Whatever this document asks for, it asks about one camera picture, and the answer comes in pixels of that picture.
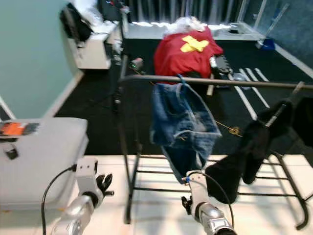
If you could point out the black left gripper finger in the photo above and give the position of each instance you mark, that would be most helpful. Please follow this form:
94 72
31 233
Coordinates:
100 182
108 180

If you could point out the plain black garment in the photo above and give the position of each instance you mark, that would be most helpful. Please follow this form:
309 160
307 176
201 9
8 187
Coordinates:
234 166

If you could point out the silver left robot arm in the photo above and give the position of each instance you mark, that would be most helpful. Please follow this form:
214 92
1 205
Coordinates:
76 215

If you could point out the blue plastic hanger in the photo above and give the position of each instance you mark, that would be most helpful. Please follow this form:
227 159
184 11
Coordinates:
182 78

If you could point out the grey upholstered ottoman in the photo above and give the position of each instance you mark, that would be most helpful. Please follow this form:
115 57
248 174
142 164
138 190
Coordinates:
44 161

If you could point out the blue denim shorts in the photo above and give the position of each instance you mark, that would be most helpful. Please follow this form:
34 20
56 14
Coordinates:
181 122

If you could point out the small black device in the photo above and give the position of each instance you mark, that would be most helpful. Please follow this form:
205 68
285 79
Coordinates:
11 152

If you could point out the small orange box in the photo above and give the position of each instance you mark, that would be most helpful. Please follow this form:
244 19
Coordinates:
12 129

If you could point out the long white flat slat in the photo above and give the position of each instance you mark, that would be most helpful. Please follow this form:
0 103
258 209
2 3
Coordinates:
247 105

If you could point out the small grey box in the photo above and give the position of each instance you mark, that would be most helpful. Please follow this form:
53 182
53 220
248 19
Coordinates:
137 64

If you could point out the black tripod stand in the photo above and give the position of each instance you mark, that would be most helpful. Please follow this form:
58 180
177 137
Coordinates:
121 58

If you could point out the white shelf unit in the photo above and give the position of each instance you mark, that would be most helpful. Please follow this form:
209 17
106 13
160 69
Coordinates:
93 54

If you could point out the black metal clothes rack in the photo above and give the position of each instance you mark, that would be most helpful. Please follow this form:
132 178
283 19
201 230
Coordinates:
225 81

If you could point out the red cloth with yellow print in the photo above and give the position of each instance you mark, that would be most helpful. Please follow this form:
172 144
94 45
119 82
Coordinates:
176 58

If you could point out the black electronic box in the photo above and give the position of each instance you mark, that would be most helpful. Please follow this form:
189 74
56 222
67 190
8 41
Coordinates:
221 66

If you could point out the black backpack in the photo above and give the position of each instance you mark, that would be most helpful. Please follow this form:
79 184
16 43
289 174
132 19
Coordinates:
76 24

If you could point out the black fabric bag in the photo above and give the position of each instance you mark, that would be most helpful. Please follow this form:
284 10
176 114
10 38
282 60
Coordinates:
110 9

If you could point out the white soft bundle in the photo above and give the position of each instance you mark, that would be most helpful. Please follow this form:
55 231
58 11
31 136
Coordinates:
88 10

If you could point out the crumpled white plastic bag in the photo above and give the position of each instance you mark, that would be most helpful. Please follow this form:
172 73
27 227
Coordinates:
181 24

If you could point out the black power adapter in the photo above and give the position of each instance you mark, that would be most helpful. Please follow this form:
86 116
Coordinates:
234 30

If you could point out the dark curtain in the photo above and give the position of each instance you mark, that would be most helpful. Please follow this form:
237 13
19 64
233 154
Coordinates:
176 9

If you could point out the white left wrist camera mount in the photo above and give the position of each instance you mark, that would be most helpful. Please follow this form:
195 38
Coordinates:
87 174

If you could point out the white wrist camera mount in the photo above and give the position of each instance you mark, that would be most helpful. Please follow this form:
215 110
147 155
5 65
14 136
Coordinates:
87 174
198 188

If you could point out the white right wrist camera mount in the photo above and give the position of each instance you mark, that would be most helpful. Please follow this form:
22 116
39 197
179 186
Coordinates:
198 188

